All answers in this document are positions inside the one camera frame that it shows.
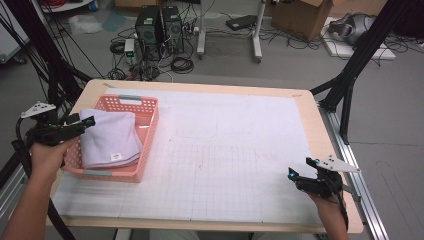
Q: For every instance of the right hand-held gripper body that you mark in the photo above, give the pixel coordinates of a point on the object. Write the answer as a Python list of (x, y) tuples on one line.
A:
[(318, 185)]

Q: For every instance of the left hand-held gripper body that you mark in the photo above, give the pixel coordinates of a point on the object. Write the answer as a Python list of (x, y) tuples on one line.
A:
[(50, 133)]

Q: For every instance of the lilac towel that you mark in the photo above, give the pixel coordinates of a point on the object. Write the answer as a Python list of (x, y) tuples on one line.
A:
[(110, 140)]

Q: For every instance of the pink plastic basket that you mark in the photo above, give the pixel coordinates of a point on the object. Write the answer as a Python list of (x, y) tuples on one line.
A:
[(146, 133)]

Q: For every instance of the person's right hand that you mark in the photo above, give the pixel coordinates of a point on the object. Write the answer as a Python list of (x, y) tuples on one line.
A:
[(328, 208)]

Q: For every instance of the person's left hand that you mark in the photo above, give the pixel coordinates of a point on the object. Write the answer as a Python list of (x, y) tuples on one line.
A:
[(46, 160)]

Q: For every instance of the white grid mat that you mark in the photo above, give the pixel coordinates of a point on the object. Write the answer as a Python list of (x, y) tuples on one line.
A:
[(233, 150)]

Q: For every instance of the small white device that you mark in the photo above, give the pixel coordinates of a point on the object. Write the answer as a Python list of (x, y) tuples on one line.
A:
[(129, 48)]

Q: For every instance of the clear plastic bag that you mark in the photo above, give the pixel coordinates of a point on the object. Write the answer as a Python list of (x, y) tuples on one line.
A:
[(85, 24)]

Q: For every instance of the white cabinet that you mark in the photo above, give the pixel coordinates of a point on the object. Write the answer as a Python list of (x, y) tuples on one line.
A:
[(8, 40)]

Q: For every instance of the black computer tower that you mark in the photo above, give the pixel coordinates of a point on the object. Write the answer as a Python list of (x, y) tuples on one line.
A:
[(148, 33), (173, 30)]

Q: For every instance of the white board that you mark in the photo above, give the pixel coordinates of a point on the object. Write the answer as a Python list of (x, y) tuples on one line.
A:
[(340, 50)]

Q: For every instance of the white metal stand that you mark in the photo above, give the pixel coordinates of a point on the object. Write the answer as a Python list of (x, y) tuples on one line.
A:
[(201, 40)]

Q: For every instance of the open cardboard box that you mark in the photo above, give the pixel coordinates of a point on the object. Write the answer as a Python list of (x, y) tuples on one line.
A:
[(300, 20)]

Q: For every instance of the flat black device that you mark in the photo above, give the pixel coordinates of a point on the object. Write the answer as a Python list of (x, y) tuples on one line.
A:
[(240, 22)]

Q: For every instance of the grey metal bracket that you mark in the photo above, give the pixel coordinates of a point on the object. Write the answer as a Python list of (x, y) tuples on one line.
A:
[(352, 193)]

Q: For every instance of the aluminium rail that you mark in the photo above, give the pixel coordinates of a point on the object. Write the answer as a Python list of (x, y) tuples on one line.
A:
[(8, 196), (366, 208)]

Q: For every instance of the black metal frame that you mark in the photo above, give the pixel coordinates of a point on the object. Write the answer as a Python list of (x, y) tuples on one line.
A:
[(36, 33), (366, 43)]

